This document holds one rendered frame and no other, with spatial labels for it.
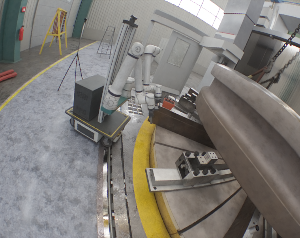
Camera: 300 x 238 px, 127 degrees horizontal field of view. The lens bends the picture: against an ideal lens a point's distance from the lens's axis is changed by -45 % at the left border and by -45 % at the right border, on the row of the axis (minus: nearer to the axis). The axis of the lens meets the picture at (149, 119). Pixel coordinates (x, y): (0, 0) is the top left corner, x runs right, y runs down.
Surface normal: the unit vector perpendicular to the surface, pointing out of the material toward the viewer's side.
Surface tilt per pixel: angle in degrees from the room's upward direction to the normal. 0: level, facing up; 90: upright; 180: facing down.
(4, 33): 90
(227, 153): 90
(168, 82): 90
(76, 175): 0
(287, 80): 90
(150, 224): 0
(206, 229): 0
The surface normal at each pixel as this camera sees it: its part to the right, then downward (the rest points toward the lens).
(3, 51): 0.18, 0.60
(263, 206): -0.80, 0.04
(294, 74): -0.92, -0.17
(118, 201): 0.35, -0.78
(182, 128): -0.18, 0.49
